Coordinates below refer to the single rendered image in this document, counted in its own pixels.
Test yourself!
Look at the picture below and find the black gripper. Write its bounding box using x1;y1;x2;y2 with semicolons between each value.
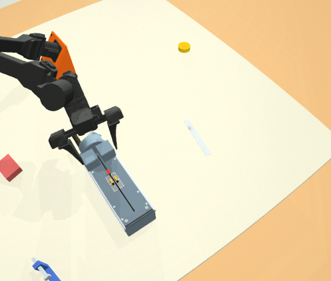
49;95;124;165

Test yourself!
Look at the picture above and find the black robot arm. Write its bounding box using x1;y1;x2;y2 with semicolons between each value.
0;33;104;136

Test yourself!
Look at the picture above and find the yellow short cylinder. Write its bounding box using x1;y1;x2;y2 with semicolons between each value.
178;42;190;53

